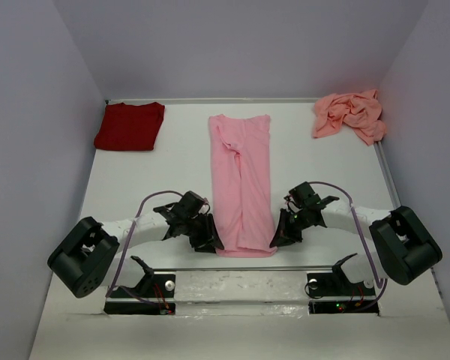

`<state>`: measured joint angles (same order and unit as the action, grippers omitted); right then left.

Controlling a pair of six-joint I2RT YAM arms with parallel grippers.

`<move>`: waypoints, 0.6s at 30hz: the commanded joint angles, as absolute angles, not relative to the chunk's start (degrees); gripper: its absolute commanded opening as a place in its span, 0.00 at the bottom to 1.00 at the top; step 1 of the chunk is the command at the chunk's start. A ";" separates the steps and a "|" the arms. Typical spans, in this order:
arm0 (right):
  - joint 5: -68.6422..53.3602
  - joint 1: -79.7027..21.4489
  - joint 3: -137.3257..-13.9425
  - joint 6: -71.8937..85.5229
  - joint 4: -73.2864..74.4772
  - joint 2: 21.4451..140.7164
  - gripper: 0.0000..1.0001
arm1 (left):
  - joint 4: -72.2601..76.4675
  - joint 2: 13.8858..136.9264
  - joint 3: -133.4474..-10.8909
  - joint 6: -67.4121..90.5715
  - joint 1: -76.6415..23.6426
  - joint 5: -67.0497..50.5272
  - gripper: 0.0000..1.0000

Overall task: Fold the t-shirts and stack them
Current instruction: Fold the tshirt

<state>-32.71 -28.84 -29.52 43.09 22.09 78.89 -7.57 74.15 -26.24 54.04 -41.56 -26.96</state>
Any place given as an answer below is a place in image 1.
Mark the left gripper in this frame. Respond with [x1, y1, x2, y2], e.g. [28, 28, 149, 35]
[181, 214, 223, 254]

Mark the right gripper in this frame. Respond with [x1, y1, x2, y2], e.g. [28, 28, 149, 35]
[269, 208, 311, 248]

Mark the pink t-shirt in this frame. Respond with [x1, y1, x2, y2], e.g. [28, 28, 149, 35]
[208, 115, 277, 258]

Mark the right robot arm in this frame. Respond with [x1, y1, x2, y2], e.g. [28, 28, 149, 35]
[270, 181, 443, 294]

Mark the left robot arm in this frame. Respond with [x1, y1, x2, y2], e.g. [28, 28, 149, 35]
[47, 191, 224, 301]

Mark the red folded t-shirt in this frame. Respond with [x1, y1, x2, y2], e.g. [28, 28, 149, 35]
[94, 102, 165, 152]

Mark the salmon crumpled t-shirt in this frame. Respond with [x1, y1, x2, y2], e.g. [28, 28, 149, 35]
[312, 89, 387, 146]

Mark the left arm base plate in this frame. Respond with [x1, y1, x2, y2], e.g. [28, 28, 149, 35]
[103, 272, 176, 316]

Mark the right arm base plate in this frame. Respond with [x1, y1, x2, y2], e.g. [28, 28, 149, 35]
[304, 272, 380, 315]

